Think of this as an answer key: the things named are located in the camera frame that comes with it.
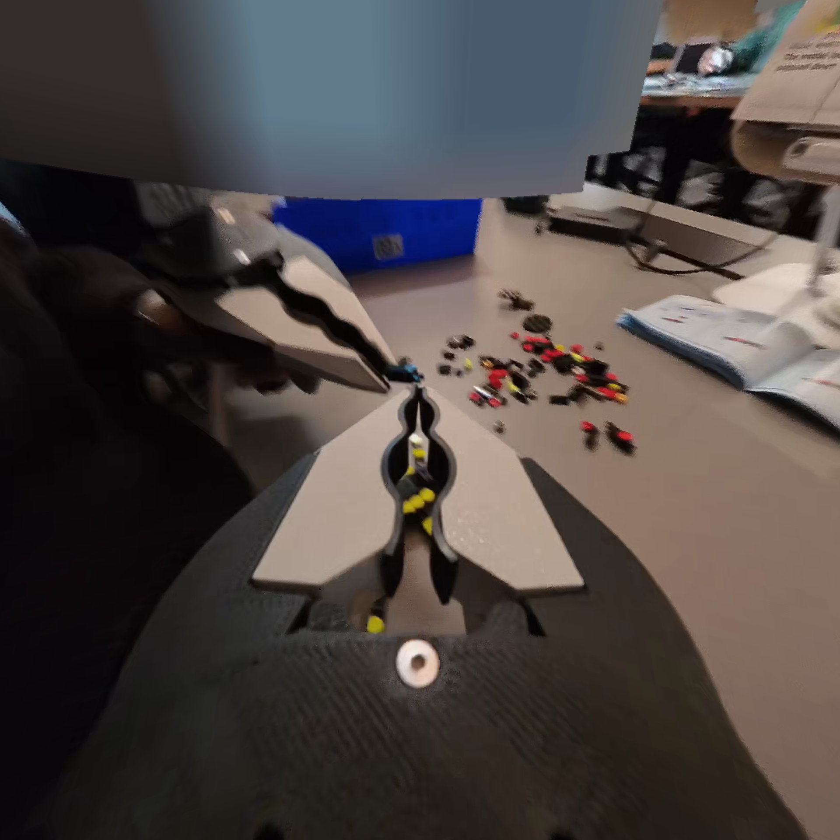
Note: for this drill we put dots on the person's left hand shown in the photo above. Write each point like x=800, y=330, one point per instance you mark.
x=157, y=312

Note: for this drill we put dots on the pile of loose lego pieces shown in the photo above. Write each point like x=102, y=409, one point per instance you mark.
x=544, y=341

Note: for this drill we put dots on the black power adapter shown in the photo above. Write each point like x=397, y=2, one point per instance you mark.
x=587, y=223

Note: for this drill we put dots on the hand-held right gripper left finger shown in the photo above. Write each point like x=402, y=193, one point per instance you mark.
x=328, y=525

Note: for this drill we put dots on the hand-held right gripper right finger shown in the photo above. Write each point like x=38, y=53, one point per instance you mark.
x=505, y=525

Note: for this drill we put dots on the black yellow lego spider model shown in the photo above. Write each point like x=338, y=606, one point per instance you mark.
x=417, y=502

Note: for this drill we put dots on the white stand base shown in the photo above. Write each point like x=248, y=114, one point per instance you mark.
x=774, y=289

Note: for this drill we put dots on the blue plastic bin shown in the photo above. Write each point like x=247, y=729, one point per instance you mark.
x=426, y=229

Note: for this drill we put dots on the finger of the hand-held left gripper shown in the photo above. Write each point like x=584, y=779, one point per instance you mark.
x=282, y=328
x=328, y=289

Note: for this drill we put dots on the lego instruction booklet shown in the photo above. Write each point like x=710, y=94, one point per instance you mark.
x=709, y=334

